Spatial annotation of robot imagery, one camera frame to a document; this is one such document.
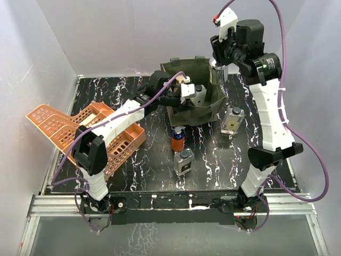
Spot olive green canvas bag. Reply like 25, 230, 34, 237
160, 56, 228, 127

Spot clear square bottle black cap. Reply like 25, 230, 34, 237
221, 107, 245, 135

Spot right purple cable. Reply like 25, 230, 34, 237
217, 0, 330, 234

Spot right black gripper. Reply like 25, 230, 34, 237
210, 27, 245, 67

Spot white rectangular lotion bottle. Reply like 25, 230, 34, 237
191, 84, 207, 107

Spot purple cable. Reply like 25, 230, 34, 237
217, 0, 330, 234
50, 70, 191, 235

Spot clear square bottle grey cap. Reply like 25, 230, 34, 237
173, 148, 194, 176

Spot orange plastic basket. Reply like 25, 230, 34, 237
26, 102, 146, 180

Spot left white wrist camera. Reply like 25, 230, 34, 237
180, 76, 196, 104

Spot orange bottle blue pump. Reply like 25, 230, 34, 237
171, 126, 185, 152

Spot aluminium frame rail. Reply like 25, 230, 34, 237
18, 193, 330, 256

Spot beige brown lotion bottle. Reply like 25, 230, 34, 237
175, 75, 187, 88

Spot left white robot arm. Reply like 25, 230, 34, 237
70, 70, 190, 213

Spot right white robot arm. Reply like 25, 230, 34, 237
210, 17, 303, 212

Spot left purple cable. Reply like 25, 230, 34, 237
50, 70, 191, 235

